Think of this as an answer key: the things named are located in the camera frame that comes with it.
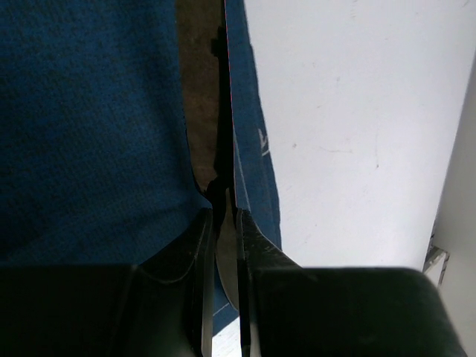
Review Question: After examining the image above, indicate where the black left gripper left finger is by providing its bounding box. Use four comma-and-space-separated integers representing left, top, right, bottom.
1, 209, 214, 356

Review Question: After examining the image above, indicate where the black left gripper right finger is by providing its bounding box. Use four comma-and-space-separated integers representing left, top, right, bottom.
237, 210, 465, 356

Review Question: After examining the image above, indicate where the black table knife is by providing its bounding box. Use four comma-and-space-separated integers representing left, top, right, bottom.
206, 26, 239, 310

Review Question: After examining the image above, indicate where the blue cloth placemat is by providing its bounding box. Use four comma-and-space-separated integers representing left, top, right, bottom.
0, 0, 283, 339

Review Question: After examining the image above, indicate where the aluminium rail right side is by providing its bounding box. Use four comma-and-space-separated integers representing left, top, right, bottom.
422, 222, 450, 289

